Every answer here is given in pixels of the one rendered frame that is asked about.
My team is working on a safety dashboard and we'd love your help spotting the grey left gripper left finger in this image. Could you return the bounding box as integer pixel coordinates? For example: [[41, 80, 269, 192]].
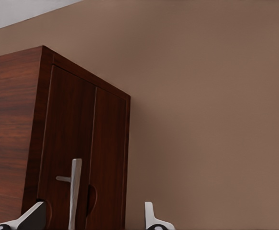
[[0, 201, 46, 230]]

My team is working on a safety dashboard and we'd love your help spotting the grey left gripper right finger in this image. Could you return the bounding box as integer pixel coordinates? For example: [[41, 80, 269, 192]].
[[144, 201, 176, 230]]

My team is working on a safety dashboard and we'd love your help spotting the dark wooden cabinet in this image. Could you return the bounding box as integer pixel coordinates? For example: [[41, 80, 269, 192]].
[[0, 45, 131, 230]]

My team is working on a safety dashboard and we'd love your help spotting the silver cabinet door handle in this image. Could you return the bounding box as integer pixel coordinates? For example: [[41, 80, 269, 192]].
[[56, 158, 82, 230]]

